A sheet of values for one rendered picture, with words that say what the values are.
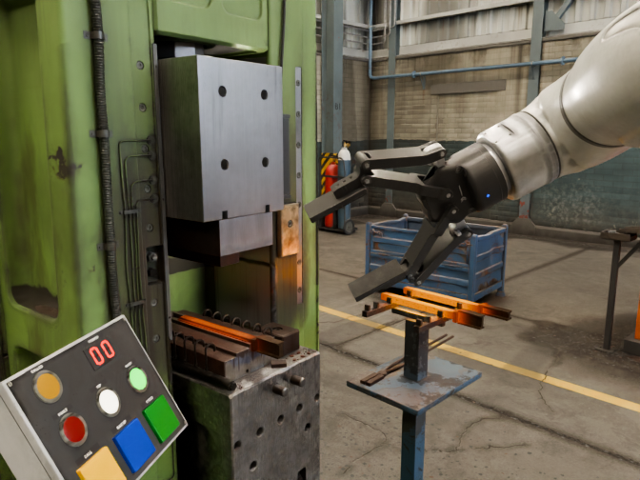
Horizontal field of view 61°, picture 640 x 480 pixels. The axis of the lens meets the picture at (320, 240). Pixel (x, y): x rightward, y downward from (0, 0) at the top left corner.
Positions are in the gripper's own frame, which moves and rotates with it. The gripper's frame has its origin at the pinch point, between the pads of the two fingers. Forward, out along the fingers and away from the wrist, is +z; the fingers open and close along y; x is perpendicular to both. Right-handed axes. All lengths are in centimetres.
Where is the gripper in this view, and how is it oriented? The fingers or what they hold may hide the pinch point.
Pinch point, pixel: (339, 251)
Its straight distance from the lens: 65.0
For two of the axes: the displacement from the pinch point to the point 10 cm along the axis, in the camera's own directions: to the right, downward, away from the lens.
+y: -4.0, -7.0, -5.9
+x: 2.6, 5.3, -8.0
